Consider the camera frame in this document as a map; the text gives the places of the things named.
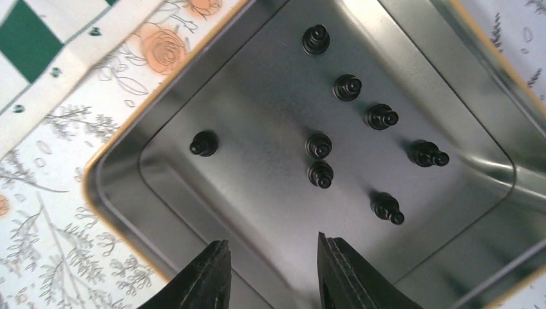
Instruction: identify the black piece in tray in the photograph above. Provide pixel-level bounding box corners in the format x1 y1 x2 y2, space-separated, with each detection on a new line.
189 131 219 157
308 161 334 189
364 104 399 131
302 24 330 55

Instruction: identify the tan metal tray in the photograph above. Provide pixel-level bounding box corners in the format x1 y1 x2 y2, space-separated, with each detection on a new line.
84 1 545 308

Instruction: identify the floral patterned tablecloth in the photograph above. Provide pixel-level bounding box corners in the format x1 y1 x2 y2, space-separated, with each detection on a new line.
1 1 545 308

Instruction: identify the green white chessboard mat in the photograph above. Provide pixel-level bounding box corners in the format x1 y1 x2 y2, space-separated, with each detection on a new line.
1 0 160 155

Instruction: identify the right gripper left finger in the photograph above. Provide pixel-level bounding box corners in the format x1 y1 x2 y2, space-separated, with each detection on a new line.
139 240 232 309

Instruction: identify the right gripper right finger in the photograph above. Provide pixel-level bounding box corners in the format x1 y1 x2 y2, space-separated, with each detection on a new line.
317 232 421 309

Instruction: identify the black pawn in tray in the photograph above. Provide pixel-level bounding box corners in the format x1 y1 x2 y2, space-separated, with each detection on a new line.
305 133 332 160
333 74 362 102
411 140 450 167
371 192 405 225

